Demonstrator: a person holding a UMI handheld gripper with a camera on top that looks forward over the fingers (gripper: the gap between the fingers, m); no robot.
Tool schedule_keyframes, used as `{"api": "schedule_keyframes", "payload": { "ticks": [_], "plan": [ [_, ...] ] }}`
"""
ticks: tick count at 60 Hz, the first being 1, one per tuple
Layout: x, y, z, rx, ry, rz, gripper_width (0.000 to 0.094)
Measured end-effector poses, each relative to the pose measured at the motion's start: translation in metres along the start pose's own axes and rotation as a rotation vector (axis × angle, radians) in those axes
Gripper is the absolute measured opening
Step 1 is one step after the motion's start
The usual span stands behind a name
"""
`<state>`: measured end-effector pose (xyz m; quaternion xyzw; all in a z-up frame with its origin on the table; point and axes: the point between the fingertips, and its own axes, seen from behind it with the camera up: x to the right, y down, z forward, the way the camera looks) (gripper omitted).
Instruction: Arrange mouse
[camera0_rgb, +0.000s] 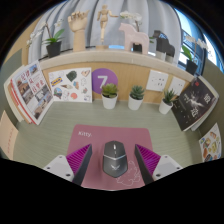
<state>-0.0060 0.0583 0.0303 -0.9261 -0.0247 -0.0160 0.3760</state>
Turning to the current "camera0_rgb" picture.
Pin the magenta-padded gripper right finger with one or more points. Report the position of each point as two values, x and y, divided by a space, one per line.
166 165

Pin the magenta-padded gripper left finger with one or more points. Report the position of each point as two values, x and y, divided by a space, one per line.
61 166

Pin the grey computer mouse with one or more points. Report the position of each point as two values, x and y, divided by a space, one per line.
115 160

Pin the pink mouse pad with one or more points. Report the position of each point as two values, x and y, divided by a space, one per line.
100 133

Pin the colourful sticker sheet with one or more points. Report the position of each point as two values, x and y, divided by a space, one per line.
210 145

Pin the succulent in white pot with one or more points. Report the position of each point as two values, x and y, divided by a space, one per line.
165 107
109 101
135 103

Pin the black book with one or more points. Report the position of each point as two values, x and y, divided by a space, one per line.
195 103

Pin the white sticker sheet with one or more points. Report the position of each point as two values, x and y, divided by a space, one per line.
70 86

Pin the round purple number sticker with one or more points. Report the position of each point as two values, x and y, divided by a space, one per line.
104 80

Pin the wooden desk shelf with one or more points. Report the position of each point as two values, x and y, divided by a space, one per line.
116 56

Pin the black horse figurine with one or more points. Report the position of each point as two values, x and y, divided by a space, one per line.
165 45

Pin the pink horse figurine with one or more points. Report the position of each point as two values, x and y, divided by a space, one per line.
135 36

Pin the wooden hand model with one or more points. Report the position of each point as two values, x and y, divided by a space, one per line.
79 33

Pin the grey white curtain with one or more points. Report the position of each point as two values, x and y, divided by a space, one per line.
156 16

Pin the wooden mannequin figure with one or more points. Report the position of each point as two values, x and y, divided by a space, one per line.
104 21

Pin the white wall socket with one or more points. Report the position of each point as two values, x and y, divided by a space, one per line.
176 86
157 80

